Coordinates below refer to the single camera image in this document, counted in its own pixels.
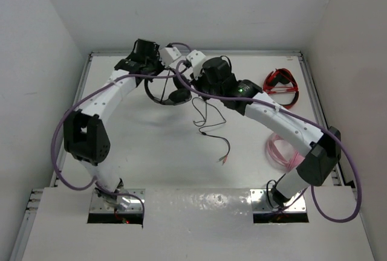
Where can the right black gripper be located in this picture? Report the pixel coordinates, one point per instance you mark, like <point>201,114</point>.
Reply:
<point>198,81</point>

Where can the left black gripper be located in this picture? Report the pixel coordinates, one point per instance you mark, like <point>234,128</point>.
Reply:
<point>155,57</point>

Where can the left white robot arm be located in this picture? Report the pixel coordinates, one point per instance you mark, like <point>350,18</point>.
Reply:
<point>84,133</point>

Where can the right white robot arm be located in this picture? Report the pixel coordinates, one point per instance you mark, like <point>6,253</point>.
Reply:
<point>321,153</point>

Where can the red headphones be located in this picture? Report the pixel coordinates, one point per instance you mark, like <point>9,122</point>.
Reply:
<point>281,81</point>

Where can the pink headphones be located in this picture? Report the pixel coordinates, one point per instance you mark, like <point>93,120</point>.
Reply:
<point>290,160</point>

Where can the white front cover board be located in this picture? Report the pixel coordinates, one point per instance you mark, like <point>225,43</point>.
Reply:
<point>192,224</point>

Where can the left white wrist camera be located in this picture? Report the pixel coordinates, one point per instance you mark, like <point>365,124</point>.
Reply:
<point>168,55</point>

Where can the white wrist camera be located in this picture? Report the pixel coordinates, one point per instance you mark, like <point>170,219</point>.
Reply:
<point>168,55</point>
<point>196,59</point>

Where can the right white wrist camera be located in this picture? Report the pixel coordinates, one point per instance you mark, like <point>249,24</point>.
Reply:
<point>196,59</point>

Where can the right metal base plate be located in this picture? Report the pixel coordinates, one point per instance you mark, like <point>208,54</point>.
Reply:
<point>260,204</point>

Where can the metal base plate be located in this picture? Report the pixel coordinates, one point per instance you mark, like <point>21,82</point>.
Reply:
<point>260,204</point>
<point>131,201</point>

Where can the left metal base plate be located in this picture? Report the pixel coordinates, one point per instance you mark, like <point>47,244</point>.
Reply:
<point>131,201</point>

